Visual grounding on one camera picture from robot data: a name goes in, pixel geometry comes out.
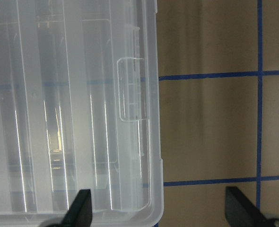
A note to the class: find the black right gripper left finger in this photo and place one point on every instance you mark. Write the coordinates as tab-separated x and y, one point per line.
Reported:
80	213

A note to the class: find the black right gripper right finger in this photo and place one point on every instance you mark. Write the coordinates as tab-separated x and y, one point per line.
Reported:
239	210

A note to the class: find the clear plastic box lid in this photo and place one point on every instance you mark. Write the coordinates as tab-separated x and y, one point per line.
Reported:
79	109

